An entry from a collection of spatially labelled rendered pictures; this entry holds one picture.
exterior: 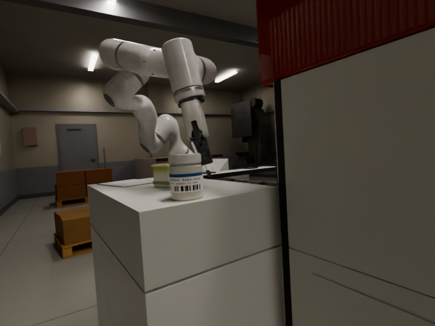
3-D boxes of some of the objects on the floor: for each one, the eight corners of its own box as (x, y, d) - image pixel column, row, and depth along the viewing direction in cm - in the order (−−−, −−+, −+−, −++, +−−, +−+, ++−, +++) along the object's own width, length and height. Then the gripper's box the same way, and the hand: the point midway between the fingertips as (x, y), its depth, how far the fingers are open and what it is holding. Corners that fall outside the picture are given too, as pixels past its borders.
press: (279, 175, 968) (275, 96, 955) (250, 179, 901) (246, 94, 888) (254, 173, 1097) (250, 103, 1083) (227, 176, 1030) (223, 102, 1017)
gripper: (199, 88, 64) (218, 162, 64) (206, 99, 78) (222, 159, 79) (169, 97, 64) (189, 169, 65) (182, 107, 79) (198, 165, 80)
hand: (205, 156), depth 72 cm, fingers closed
